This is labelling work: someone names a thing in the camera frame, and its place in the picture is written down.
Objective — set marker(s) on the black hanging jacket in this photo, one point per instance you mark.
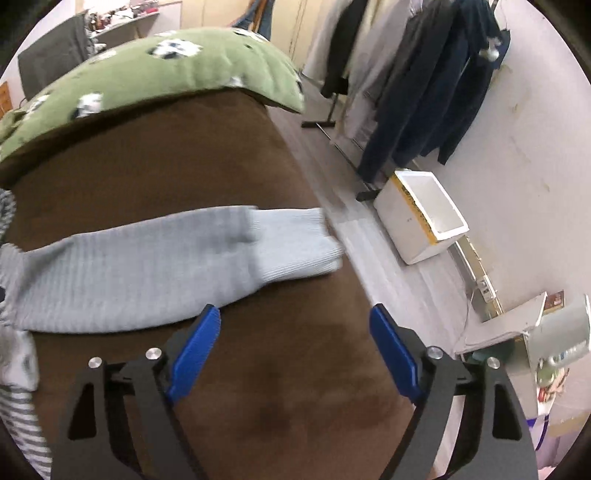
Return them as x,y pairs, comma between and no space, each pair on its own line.
344,46

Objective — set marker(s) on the navy hanging jacket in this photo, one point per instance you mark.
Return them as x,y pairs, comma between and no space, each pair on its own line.
415,101

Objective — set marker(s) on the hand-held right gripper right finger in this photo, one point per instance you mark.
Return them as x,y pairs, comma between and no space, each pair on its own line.
392,355

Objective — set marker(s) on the black clothes rack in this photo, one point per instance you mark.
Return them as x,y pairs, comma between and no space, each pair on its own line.
318,122

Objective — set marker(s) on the grey striped sweater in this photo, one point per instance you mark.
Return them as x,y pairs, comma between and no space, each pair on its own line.
138,277

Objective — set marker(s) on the wooden chair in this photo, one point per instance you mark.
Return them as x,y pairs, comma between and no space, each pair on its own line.
3,99

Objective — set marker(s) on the white power strip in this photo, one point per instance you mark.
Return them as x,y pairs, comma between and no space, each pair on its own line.
485,288

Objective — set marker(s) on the white foam box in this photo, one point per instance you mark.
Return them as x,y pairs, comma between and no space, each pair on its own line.
406,221

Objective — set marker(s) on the dark grey cloth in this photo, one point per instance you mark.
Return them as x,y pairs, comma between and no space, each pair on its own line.
51,60

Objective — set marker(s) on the green printed blanket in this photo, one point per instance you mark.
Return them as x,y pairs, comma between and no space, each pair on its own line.
194,74

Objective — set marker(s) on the brown bed cover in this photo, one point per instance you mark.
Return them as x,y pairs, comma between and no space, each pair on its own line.
184,161

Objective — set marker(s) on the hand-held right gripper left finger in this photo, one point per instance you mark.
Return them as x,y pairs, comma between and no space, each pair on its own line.
196,350

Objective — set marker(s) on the cluttered white desk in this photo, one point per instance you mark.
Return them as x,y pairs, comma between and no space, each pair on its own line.
120,21

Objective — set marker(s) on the white paper board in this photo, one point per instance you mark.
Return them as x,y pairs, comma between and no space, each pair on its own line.
503,327

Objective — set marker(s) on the light grey hanging coat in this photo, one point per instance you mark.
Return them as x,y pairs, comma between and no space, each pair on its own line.
369,83

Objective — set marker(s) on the blue jeans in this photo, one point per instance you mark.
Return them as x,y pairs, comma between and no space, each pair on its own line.
251,18

